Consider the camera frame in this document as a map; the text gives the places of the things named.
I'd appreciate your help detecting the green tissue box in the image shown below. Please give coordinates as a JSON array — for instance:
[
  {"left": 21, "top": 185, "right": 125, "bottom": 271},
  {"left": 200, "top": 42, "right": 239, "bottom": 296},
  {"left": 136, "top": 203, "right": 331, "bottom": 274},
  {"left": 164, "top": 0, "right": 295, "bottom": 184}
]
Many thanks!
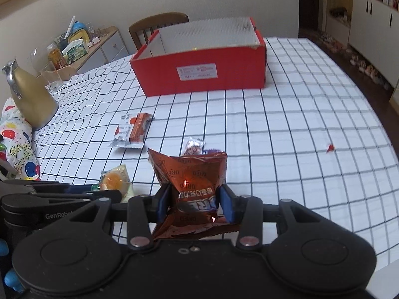
[{"left": 62, "top": 39, "right": 89, "bottom": 65}]

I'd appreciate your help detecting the white drawer side cabinet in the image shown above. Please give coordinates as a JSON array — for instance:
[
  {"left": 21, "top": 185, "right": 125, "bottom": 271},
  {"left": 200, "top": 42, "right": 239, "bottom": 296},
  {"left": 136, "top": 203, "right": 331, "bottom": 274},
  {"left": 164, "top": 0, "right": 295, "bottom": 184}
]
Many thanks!
[{"left": 58, "top": 26, "right": 128, "bottom": 80}]

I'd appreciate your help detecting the yellow blue storage bag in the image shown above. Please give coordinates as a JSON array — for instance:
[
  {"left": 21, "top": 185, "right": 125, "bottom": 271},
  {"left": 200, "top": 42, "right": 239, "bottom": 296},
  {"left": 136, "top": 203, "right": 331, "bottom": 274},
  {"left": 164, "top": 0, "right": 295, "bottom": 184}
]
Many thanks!
[{"left": 53, "top": 22, "right": 91, "bottom": 50}]

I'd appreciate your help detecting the colourful balloon gift bag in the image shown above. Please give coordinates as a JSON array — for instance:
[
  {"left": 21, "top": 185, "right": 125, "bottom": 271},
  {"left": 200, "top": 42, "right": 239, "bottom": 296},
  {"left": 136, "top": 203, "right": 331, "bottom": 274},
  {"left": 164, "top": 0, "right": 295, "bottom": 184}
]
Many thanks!
[{"left": 0, "top": 97, "right": 40, "bottom": 181}]

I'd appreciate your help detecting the white wooden wall cabinet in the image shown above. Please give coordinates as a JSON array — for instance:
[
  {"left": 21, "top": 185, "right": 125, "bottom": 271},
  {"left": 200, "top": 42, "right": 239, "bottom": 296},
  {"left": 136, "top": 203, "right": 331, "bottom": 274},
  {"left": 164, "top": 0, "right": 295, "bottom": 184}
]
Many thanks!
[{"left": 323, "top": 0, "right": 398, "bottom": 89}]

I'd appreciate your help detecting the white black grid tablecloth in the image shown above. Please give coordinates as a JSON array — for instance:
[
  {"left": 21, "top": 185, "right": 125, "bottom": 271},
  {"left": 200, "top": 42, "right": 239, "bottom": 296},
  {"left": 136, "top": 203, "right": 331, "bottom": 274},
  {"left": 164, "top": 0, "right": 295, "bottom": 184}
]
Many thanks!
[{"left": 33, "top": 38, "right": 398, "bottom": 268}]

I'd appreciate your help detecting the gold thermos jug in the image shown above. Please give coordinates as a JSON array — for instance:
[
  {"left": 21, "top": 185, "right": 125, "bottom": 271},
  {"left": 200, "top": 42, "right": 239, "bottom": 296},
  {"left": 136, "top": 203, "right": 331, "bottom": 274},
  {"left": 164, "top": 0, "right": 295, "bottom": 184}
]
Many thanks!
[{"left": 2, "top": 59, "right": 58, "bottom": 130}]

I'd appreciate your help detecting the orange juice bottle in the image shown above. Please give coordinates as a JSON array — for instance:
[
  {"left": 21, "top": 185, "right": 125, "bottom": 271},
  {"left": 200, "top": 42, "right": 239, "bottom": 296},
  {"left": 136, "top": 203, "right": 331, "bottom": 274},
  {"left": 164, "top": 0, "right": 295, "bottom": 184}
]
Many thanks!
[{"left": 47, "top": 43, "right": 68, "bottom": 70}]

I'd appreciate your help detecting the clear drinking glass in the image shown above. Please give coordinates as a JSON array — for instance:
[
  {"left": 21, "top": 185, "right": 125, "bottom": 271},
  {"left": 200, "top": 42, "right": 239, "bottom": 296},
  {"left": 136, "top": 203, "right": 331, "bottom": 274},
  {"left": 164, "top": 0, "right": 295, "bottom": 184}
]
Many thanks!
[{"left": 30, "top": 48, "right": 64, "bottom": 92}]

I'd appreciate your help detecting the brown Oreo snack bag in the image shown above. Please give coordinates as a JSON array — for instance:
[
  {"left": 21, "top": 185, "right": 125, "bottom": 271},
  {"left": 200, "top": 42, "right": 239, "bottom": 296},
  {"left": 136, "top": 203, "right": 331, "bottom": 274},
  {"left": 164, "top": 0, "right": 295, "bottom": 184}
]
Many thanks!
[{"left": 148, "top": 149, "right": 239, "bottom": 239}]

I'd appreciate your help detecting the red cardboard box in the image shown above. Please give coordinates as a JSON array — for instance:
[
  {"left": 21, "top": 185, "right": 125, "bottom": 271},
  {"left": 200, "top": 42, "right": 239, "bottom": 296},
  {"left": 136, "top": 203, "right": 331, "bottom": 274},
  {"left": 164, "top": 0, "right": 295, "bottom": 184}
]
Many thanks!
[{"left": 130, "top": 17, "right": 266, "bottom": 96}]

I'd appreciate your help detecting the clear orange pastry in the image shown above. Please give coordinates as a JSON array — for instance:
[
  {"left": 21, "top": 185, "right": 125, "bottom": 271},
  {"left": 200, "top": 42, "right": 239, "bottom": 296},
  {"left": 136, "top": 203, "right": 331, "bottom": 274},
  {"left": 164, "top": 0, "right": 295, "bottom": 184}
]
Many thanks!
[{"left": 100, "top": 164, "right": 135, "bottom": 203}]

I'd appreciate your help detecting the small clear candy packet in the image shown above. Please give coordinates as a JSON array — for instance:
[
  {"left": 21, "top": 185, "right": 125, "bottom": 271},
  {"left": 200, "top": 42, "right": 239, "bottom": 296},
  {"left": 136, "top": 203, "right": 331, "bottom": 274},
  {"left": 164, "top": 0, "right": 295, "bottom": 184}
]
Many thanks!
[{"left": 182, "top": 137, "right": 205, "bottom": 156}]

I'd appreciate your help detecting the orange white snack packet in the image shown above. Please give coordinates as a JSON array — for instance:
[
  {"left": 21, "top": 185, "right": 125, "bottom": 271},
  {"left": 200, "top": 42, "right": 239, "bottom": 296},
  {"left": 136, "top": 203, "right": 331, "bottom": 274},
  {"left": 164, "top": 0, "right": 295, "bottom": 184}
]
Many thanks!
[{"left": 110, "top": 113, "right": 155, "bottom": 149}]

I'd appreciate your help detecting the small red paper scrap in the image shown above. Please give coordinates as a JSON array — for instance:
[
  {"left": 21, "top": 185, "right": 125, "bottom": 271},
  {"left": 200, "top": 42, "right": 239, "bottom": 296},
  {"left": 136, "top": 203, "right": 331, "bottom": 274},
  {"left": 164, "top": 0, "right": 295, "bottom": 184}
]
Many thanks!
[{"left": 327, "top": 144, "right": 335, "bottom": 152}]

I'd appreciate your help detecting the dark wooden chair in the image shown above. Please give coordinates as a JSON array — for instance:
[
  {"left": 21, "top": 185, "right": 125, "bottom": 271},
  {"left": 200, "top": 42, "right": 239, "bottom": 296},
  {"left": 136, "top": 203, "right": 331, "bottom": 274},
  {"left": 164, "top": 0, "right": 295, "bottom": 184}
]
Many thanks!
[{"left": 128, "top": 12, "right": 189, "bottom": 50}]

